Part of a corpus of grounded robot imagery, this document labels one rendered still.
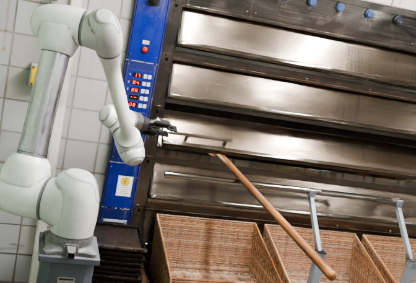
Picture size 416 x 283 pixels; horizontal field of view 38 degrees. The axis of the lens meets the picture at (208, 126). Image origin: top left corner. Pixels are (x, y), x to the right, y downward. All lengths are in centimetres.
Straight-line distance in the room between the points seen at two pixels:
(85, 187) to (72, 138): 91
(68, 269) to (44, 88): 63
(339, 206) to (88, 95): 150
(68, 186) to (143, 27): 106
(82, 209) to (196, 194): 114
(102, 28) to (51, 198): 61
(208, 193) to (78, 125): 75
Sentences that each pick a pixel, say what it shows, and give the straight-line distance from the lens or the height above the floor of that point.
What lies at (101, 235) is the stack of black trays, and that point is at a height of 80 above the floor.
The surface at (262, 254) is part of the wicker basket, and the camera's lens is 317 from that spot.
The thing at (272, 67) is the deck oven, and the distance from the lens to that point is 312.
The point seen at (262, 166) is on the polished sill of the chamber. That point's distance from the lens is 322.
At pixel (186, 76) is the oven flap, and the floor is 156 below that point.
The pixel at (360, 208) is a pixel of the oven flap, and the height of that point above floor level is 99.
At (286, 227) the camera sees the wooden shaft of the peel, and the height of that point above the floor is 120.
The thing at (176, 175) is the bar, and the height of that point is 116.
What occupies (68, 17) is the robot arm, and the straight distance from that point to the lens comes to 221.
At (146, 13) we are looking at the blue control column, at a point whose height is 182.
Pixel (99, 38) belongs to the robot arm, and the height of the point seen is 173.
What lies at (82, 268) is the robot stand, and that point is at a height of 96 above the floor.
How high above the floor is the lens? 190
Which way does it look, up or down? 11 degrees down
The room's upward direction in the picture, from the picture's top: 11 degrees clockwise
